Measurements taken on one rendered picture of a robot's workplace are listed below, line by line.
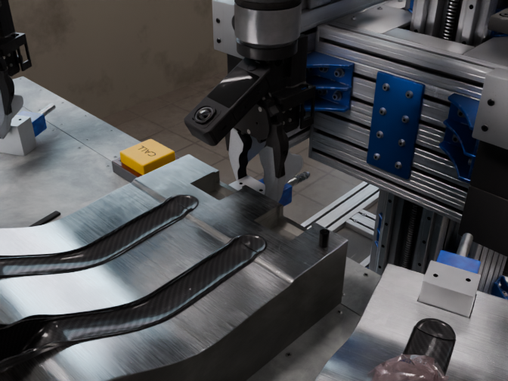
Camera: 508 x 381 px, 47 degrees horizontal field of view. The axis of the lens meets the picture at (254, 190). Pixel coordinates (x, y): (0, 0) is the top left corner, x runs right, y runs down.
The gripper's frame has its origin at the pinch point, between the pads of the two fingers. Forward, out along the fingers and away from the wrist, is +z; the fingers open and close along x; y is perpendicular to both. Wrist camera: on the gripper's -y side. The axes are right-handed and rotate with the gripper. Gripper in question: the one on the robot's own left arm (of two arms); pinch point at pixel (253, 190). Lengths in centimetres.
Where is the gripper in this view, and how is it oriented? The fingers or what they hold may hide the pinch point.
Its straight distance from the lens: 77.6
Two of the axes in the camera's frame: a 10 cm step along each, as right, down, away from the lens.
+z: 0.0, 8.4, 5.5
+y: 7.3, -3.7, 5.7
